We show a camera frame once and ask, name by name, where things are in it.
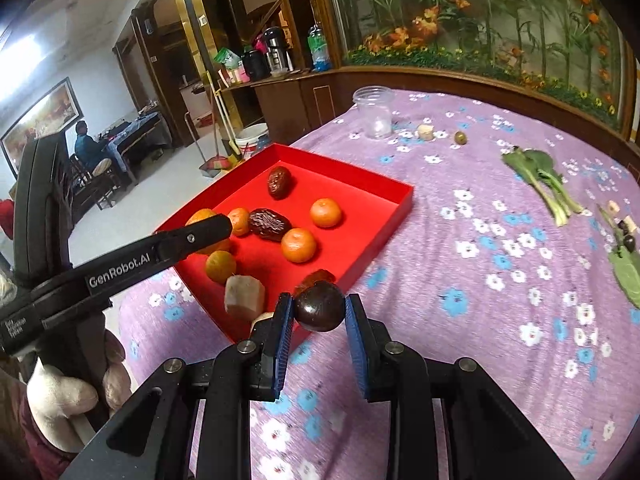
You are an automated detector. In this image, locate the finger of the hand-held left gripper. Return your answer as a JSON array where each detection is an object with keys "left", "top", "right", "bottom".
[{"left": 75, "top": 214, "right": 234, "bottom": 302}]

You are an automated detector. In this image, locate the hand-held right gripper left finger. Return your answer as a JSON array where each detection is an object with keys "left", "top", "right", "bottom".
[{"left": 59, "top": 292, "right": 296, "bottom": 480}]

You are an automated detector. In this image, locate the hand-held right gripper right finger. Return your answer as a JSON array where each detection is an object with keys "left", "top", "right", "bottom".
[{"left": 345, "top": 293, "right": 576, "bottom": 480}]

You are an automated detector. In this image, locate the dark purple plum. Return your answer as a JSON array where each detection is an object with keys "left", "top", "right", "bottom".
[{"left": 293, "top": 282, "right": 347, "bottom": 333}]

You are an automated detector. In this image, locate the large orange mandarin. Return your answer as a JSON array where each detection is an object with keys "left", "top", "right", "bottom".
[{"left": 185, "top": 208, "right": 232, "bottom": 256}]

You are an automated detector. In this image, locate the small red date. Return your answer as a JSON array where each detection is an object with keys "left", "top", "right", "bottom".
[{"left": 292, "top": 269, "right": 337, "bottom": 297}]

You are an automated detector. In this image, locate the small orange mandarin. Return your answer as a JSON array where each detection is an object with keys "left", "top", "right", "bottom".
[
  {"left": 227, "top": 207, "right": 251, "bottom": 237},
  {"left": 309, "top": 198, "right": 344, "bottom": 229}
]

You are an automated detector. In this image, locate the large red date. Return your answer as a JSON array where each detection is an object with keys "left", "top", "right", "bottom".
[
  {"left": 248, "top": 208, "right": 293, "bottom": 242},
  {"left": 266, "top": 166, "right": 293, "bottom": 200}
]

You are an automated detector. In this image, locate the red shallow box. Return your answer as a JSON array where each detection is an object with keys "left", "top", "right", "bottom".
[{"left": 155, "top": 143, "right": 415, "bottom": 348}]

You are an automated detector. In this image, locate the person's left hand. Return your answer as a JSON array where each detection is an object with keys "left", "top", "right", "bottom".
[{"left": 26, "top": 329, "right": 132, "bottom": 455}]

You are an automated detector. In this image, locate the beige taro chunk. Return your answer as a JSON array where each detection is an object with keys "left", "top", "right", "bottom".
[{"left": 223, "top": 274, "right": 266, "bottom": 322}]

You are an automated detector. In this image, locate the dull yellowish mandarin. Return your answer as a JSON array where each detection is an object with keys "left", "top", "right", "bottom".
[{"left": 205, "top": 250, "right": 238, "bottom": 284}]

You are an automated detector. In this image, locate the wooden chair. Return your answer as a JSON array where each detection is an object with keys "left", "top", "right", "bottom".
[{"left": 69, "top": 154, "right": 115, "bottom": 212}]

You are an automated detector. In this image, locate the red broom and dustpan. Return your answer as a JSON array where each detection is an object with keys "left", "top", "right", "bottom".
[{"left": 199, "top": 80, "right": 233, "bottom": 177}]

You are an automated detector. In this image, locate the table with blue cloth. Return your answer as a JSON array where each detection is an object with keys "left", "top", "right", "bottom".
[{"left": 100, "top": 111, "right": 167, "bottom": 173}]

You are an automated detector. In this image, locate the purple floral tablecloth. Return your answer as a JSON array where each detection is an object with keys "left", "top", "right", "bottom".
[{"left": 117, "top": 87, "right": 640, "bottom": 480}]

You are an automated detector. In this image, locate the white plastic bucket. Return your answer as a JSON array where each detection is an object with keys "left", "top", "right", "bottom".
[{"left": 234, "top": 124, "right": 270, "bottom": 161}]

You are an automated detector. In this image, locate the wooden cabinet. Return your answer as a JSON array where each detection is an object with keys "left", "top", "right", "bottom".
[{"left": 220, "top": 66, "right": 640, "bottom": 171}]

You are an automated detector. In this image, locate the black jug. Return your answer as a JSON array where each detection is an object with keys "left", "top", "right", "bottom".
[{"left": 242, "top": 46, "right": 271, "bottom": 81}]

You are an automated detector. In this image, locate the clear glass jar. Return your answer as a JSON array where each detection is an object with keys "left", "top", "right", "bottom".
[{"left": 353, "top": 86, "right": 396, "bottom": 140}]

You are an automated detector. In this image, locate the black steel thermos pot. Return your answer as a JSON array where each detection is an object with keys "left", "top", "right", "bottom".
[{"left": 263, "top": 26, "right": 287, "bottom": 74}]

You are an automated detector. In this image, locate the green bok choy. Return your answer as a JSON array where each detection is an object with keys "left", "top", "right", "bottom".
[{"left": 501, "top": 147, "right": 585, "bottom": 227}]

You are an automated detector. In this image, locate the green water bottle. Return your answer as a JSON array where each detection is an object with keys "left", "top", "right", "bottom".
[{"left": 307, "top": 23, "right": 332, "bottom": 72}]

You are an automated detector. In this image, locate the green leaf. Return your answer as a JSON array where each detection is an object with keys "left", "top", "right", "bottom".
[{"left": 597, "top": 204, "right": 640, "bottom": 309}]

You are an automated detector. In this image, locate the flower garden glass panel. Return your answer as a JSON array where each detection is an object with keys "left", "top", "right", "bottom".
[{"left": 325, "top": 0, "right": 626, "bottom": 131}]

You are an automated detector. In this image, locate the framed wall painting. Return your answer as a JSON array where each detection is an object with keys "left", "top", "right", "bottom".
[{"left": 0, "top": 77, "right": 83, "bottom": 167}]

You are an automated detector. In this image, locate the yellow dustpan with white handle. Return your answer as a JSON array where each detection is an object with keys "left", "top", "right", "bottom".
[{"left": 206, "top": 71, "right": 243, "bottom": 163}]

